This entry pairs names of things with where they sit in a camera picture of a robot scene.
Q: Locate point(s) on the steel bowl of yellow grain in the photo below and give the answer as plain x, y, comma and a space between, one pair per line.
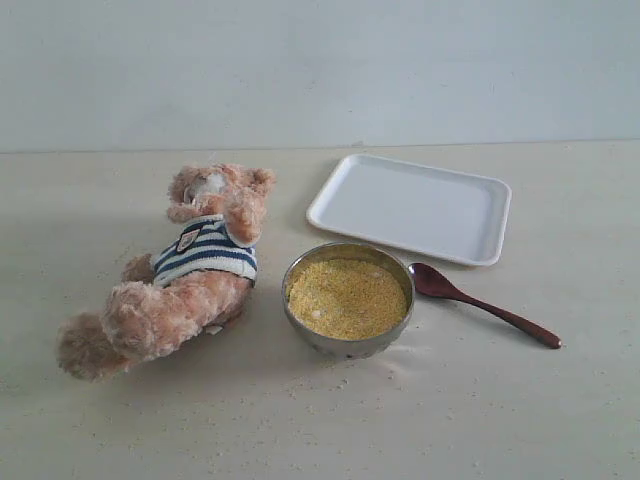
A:
348, 300

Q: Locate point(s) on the tan teddy bear striped sweater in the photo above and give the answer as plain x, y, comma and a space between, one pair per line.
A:
198, 283

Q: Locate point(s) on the dark red wooden spoon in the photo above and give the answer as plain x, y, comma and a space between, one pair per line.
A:
431, 283

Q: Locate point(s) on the white rectangular plastic tray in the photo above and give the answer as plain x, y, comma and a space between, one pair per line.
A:
444, 214

